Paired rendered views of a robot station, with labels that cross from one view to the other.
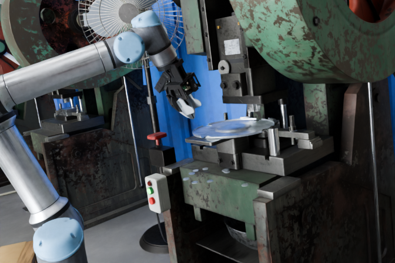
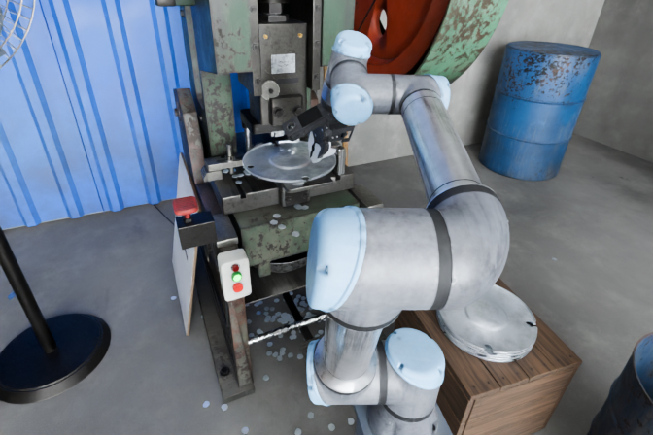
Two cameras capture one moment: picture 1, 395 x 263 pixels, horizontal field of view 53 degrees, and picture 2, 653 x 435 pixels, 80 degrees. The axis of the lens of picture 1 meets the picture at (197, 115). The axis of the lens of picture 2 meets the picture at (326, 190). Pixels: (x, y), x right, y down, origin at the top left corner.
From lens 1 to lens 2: 137 cm
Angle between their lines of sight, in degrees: 73
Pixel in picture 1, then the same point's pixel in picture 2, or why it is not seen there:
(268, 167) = (338, 185)
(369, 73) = not seen: hidden behind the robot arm
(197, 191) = (270, 245)
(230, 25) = (284, 36)
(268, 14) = (459, 50)
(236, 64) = (287, 85)
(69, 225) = (410, 336)
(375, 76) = not seen: hidden behind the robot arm
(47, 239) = (438, 360)
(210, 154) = (258, 199)
